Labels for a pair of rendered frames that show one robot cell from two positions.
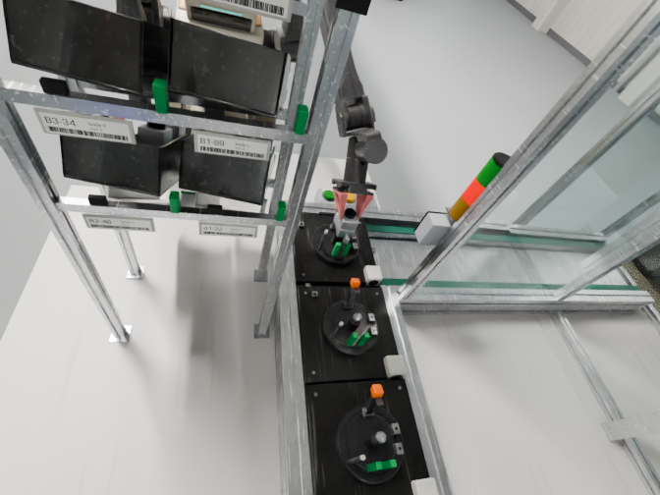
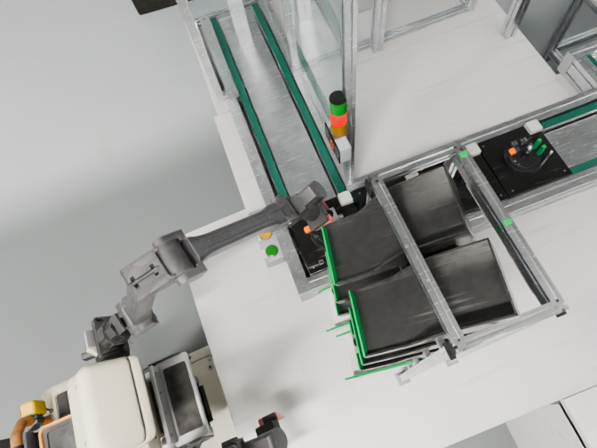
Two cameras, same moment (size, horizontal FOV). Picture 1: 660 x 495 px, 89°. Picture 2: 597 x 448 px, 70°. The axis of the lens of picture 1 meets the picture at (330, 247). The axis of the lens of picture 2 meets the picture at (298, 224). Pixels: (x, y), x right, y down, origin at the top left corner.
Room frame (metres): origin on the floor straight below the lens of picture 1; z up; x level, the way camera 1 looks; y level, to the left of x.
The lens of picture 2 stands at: (0.53, 0.55, 2.37)
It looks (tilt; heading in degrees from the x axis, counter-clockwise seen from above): 66 degrees down; 290
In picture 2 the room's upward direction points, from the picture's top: 15 degrees counter-clockwise
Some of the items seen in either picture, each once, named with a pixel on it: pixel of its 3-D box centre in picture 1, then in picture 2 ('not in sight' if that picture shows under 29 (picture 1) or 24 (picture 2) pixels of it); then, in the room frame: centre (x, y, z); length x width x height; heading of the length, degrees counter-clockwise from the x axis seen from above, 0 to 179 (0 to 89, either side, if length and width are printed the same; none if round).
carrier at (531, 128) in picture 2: not in sight; (527, 151); (-0.03, -0.34, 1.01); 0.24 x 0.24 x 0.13; 27
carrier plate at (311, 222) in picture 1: (333, 247); (330, 233); (0.64, -0.01, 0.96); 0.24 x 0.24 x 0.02; 27
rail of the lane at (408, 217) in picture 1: (398, 225); (267, 190); (0.90, -0.19, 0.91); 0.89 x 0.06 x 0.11; 117
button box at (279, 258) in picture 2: (346, 204); (266, 236); (0.87, 0.01, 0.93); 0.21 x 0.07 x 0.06; 117
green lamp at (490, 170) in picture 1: (495, 173); (338, 104); (0.62, -0.23, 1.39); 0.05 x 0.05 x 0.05
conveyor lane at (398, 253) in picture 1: (417, 267); (307, 170); (0.75, -0.29, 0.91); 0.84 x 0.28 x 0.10; 117
